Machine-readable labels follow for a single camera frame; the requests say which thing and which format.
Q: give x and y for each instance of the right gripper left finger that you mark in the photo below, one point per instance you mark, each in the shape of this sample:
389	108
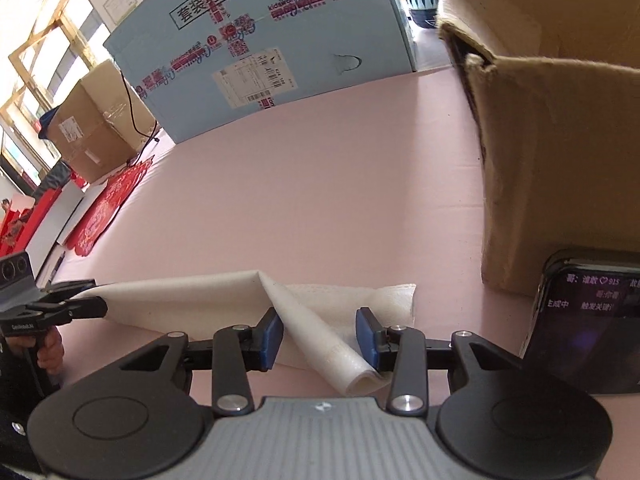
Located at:
238	350

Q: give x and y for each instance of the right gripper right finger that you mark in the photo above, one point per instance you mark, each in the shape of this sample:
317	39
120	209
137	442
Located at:
398	350

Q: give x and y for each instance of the left hand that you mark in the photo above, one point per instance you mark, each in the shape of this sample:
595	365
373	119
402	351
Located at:
51	351

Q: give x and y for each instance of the red gift boxes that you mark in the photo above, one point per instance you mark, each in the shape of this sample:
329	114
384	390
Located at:
26	213

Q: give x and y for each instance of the red paper-cut decoration sheet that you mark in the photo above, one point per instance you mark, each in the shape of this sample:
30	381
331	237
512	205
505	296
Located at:
104	209

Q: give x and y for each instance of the black smartphone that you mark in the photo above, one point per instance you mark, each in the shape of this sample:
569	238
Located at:
585	324

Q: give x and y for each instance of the closed brown cardboard box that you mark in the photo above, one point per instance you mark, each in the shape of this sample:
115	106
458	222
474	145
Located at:
101	125

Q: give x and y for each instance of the large light blue carton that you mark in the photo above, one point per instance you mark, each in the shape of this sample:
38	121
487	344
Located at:
200	64

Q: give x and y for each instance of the open brown cardboard box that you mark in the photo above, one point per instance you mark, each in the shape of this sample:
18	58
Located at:
553	86

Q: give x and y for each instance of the striped ceramic bowl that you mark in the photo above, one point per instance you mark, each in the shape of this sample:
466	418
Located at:
423	12

